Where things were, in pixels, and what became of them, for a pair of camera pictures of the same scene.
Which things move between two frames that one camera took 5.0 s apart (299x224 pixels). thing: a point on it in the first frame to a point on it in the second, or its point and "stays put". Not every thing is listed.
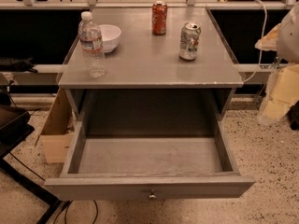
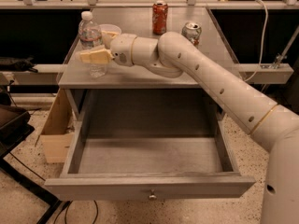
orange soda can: x=159 y=18 stays put
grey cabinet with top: x=146 y=79 stays put
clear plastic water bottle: x=90 y=34 stays put
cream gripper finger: x=270 y=40 to x=121 y=47
